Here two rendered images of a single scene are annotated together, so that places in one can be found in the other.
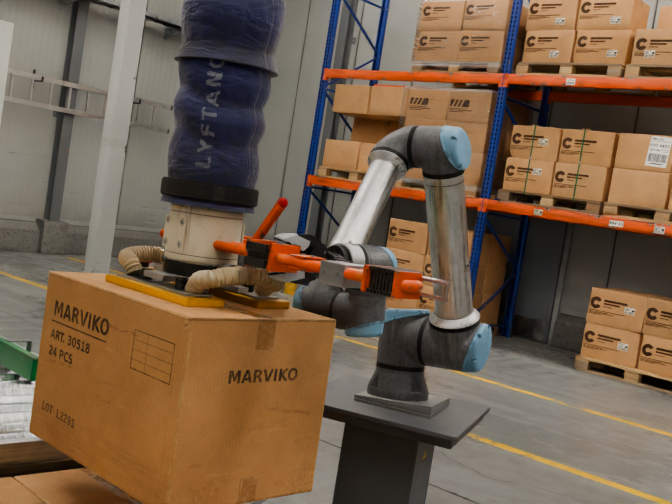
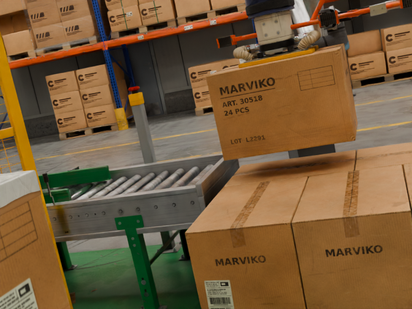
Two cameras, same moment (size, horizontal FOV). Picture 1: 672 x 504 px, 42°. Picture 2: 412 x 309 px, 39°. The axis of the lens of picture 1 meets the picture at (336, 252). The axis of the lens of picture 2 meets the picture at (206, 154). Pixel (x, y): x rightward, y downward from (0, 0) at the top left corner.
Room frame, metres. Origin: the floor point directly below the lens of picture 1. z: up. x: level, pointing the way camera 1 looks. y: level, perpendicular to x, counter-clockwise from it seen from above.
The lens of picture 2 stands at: (-0.22, 1.91, 1.20)
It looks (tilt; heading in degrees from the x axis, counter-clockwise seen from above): 11 degrees down; 333
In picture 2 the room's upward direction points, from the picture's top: 12 degrees counter-clockwise
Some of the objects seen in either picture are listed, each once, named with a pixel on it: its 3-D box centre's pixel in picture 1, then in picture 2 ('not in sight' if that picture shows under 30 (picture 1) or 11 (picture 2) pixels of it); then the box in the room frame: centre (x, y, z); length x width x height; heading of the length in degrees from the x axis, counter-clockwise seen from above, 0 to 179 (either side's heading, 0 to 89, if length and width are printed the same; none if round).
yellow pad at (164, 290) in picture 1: (163, 283); (275, 54); (1.95, 0.38, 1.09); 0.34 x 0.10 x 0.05; 45
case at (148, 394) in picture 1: (176, 377); (285, 100); (2.02, 0.32, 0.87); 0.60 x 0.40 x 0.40; 45
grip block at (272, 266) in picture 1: (272, 255); (328, 18); (1.84, 0.13, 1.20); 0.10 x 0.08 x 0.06; 135
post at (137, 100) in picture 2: not in sight; (152, 173); (3.04, 0.66, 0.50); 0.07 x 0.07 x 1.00; 45
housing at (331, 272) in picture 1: (342, 274); (377, 9); (1.69, -0.02, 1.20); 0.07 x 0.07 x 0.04; 45
